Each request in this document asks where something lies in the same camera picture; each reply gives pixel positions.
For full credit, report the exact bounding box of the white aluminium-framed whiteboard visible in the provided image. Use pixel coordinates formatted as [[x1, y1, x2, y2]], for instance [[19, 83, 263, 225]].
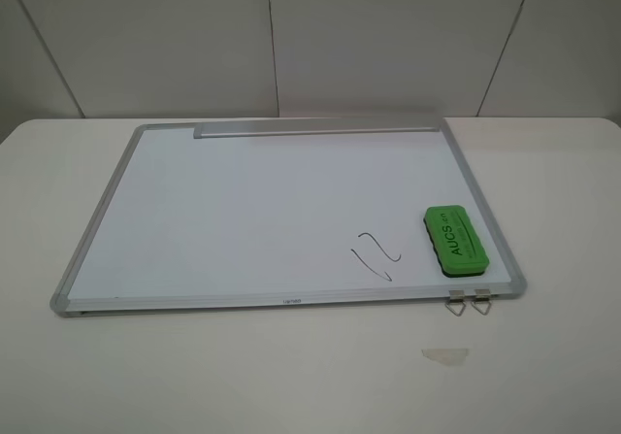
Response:
[[50, 119, 526, 317]]

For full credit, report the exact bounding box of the left metal hanging clip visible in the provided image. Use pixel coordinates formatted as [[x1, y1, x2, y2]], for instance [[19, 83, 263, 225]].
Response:
[[444, 290, 467, 317]]

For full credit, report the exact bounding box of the right metal hanging clip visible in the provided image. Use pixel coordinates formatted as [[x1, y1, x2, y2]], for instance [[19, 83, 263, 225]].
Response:
[[471, 288, 496, 316]]

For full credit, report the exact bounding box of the green whiteboard eraser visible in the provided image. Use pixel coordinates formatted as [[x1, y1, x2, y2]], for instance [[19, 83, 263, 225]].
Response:
[[423, 205, 490, 278]]

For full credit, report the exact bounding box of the metal hanging clip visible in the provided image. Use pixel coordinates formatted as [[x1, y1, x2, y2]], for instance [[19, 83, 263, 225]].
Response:
[[444, 290, 467, 317], [471, 288, 496, 316]]

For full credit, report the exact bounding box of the clear tape piece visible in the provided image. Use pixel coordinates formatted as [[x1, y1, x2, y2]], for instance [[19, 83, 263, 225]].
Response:
[[421, 348, 470, 367]]

